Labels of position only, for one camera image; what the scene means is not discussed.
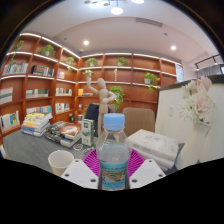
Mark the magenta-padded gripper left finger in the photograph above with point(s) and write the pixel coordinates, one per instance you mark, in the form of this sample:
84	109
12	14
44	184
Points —
79	173

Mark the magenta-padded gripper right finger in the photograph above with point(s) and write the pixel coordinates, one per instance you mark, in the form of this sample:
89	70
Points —
148	172

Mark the clear blue-capped water bottle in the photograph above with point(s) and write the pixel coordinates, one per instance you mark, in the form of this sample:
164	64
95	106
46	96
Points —
113	156

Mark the cream cylindrical cup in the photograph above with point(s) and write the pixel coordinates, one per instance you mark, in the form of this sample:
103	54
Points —
60	161

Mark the small snack packet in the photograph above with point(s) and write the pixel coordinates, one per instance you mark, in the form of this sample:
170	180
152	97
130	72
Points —
78	147

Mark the tall green white carton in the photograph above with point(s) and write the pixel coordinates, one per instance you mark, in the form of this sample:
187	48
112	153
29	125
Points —
87	133

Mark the dark magazine stack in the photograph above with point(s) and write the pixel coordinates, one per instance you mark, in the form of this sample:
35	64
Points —
65	131

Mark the beige chair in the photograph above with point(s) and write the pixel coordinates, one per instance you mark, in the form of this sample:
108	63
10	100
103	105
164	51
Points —
138	120

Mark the wooden artist mannequin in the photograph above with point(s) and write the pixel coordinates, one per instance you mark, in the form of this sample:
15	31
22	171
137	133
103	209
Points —
103	96

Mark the pink and white flower bouquet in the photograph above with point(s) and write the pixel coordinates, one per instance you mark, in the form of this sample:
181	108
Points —
198	101

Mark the wooden shelf unit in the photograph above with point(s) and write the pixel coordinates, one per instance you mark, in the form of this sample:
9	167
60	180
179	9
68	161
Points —
133	80

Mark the grey curtain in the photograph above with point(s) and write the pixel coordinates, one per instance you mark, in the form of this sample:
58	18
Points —
210	70

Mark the round recessed ceiling light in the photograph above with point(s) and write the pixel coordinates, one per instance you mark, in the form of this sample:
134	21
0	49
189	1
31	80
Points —
86	42
173	47

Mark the ceiling air vent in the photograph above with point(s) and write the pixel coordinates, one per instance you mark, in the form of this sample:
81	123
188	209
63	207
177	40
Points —
149	22

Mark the branched ceiling lamp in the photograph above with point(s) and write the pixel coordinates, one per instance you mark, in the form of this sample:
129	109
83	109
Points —
116	10

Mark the black track light rail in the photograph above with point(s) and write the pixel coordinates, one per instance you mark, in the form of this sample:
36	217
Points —
206	61

